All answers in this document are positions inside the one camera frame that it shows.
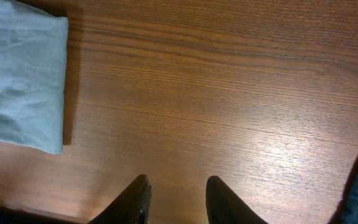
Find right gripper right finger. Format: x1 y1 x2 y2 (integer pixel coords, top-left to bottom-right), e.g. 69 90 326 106
206 175 267 224

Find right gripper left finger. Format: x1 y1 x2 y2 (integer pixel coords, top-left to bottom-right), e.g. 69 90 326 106
89 174 152 224

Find light blue t-shirt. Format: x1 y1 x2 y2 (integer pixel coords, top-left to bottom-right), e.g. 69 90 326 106
0 0 68 154

